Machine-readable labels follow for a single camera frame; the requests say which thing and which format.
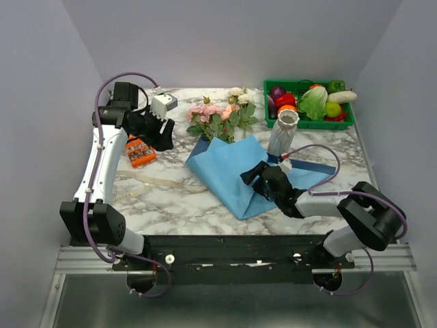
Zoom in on orange pumpkin toy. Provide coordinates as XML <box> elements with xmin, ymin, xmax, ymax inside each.
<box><xmin>277</xmin><ymin>105</ymin><xmax>297</xmax><ymax>114</ymax></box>

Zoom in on white radish toy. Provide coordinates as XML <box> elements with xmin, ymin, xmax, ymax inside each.
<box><xmin>327</xmin><ymin>90</ymin><xmax>358</xmax><ymax>104</ymax></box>

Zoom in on white ribbed ceramic vase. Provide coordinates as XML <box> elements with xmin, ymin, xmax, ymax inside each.
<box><xmin>267</xmin><ymin>109</ymin><xmax>300</xmax><ymax>156</ymax></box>

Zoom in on purple onion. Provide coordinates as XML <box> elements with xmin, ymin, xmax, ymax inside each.
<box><xmin>269</xmin><ymin>85</ymin><xmax>287</xmax><ymax>99</ymax></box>

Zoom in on green apple toy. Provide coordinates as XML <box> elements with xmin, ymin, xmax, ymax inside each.
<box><xmin>325</xmin><ymin>101</ymin><xmax>342</xmax><ymax>118</ymax></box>

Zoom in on purple eggplant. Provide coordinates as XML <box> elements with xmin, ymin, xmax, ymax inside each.
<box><xmin>267</xmin><ymin>95</ymin><xmax>277</xmax><ymax>120</ymax></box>

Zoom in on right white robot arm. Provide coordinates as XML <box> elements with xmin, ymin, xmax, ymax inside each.
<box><xmin>240</xmin><ymin>161</ymin><xmax>408</xmax><ymax>268</ymax></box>

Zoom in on green plastic basket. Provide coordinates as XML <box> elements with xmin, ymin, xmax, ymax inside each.
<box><xmin>264</xmin><ymin>79</ymin><xmax>355</xmax><ymax>131</ymax></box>

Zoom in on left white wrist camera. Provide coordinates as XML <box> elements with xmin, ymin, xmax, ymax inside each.
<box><xmin>150</xmin><ymin>94</ymin><xmax>178</xmax><ymax>120</ymax></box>

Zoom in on red bell pepper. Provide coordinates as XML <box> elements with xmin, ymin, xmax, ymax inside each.
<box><xmin>274</xmin><ymin>92</ymin><xmax>296</xmax><ymax>109</ymax></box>

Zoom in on aluminium rail frame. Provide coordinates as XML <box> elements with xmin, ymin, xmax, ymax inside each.
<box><xmin>41</xmin><ymin>245</ymin><xmax>433</xmax><ymax>327</ymax></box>

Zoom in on white rose stem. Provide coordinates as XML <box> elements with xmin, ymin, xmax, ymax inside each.
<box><xmin>226</xmin><ymin>87</ymin><xmax>258</xmax><ymax>138</ymax></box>

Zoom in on green lettuce toy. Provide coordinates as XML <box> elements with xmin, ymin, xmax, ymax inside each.
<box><xmin>298</xmin><ymin>86</ymin><xmax>328</xmax><ymax>121</ymax></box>

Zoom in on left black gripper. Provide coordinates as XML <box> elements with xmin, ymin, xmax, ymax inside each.
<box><xmin>130</xmin><ymin>105</ymin><xmax>175</xmax><ymax>152</ymax></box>

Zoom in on orange carrot toy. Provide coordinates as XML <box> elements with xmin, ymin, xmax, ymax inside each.
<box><xmin>309</xmin><ymin>83</ymin><xmax>323</xmax><ymax>90</ymax></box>

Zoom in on pink rose bunch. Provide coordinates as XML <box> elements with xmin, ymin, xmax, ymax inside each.
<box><xmin>186</xmin><ymin>98</ymin><xmax>240</xmax><ymax>144</ymax></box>

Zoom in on black mounting base plate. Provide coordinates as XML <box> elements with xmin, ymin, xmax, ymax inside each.
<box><xmin>108</xmin><ymin>235</ymin><xmax>354</xmax><ymax>285</ymax></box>

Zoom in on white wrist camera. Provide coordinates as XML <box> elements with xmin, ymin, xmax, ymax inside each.
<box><xmin>150</xmin><ymin>94</ymin><xmax>178</xmax><ymax>120</ymax></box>
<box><xmin>278</xmin><ymin>159</ymin><xmax>293</xmax><ymax>174</ymax></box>

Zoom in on orange snack packet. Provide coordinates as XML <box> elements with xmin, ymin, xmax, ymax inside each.
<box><xmin>125</xmin><ymin>135</ymin><xmax>156</xmax><ymax>168</ymax></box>

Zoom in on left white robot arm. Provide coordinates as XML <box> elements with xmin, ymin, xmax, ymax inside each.
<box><xmin>59</xmin><ymin>82</ymin><xmax>178</xmax><ymax>270</ymax></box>

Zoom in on cream printed ribbon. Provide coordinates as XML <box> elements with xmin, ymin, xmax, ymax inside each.
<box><xmin>113</xmin><ymin>170</ymin><xmax>207</xmax><ymax>204</ymax></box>

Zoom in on green bell pepper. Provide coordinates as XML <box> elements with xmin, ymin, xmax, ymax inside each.
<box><xmin>326</xmin><ymin>79</ymin><xmax>347</xmax><ymax>94</ymax></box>

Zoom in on red chili peppers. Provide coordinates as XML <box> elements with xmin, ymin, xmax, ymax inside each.
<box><xmin>324</xmin><ymin>105</ymin><xmax>350</xmax><ymax>122</ymax></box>

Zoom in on blue flower bouquet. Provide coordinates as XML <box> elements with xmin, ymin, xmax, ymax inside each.
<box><xmin>186</xmin><ymin>136</ymin><xmax>342</xmax><ymax>220</ymax></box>

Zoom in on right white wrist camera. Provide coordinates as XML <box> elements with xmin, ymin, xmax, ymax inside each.
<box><xmin>278</xmin><ymin>159</ymin><xmax>293</xmax><ymax>174</ymax></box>

